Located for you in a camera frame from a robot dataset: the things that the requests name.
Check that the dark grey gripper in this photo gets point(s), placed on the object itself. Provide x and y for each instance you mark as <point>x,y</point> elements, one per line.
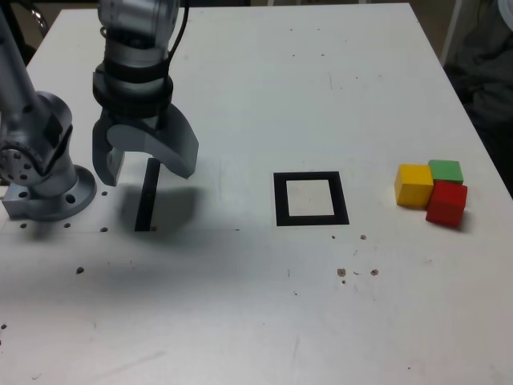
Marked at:
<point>138,120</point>

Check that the yellow cube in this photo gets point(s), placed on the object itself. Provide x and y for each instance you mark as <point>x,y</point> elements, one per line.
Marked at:
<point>413,188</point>

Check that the green cube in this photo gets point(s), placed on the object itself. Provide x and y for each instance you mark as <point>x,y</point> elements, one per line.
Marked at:
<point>447,170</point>

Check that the red cube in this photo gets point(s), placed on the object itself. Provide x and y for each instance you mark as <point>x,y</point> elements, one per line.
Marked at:
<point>445,204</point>

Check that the black tape square outline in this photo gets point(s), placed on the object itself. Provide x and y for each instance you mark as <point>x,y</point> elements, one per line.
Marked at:
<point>280,200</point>

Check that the black tape strip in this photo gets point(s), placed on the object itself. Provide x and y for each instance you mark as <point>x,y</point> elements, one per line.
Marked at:
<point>145,200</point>

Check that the chrome chair tube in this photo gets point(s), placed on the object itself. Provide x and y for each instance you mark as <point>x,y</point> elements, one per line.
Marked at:
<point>40,18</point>

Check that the person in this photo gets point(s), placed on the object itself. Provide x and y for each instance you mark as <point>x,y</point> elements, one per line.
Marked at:
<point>489,60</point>

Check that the white frame post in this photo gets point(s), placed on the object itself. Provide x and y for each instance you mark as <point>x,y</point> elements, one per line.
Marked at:
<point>449,32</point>

